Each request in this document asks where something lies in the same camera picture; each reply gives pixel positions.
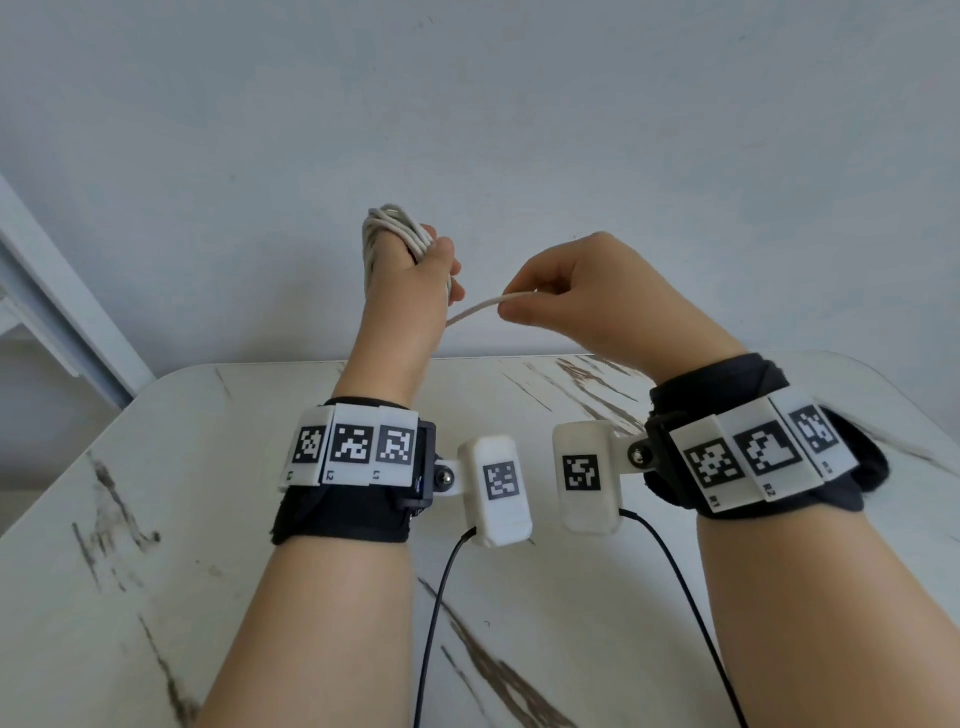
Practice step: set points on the person's left hand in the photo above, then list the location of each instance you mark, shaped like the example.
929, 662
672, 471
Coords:
405, 292

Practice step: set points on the person's right hand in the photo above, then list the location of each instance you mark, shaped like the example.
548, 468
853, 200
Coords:
615, 300

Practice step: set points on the person's left thumb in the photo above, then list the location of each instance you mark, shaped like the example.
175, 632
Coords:
454, 274

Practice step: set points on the person's right thumb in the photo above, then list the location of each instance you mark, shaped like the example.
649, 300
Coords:
536, 311

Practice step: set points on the person's left forearm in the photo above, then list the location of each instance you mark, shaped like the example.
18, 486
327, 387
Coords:
315, 622

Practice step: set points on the person's right forearm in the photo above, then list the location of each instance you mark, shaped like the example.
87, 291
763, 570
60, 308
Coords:
825, 615

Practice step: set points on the black left wristband with markers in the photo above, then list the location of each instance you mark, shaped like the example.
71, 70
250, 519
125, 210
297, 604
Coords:
337, 517

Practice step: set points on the black wristband with markers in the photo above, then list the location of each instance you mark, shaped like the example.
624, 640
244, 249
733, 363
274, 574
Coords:
337, 517
855, 480

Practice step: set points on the black right wristband with markers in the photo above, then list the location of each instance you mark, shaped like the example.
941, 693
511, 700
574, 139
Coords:
855, 480

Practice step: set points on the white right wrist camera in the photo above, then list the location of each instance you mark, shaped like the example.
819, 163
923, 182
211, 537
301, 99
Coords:
586, 472

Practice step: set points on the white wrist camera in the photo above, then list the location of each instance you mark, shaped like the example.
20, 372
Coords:
586, 472
496, 480

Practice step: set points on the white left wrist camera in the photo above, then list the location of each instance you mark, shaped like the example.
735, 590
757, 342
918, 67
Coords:
496, 480

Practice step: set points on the white window frame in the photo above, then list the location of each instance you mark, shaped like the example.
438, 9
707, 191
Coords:
60, 315

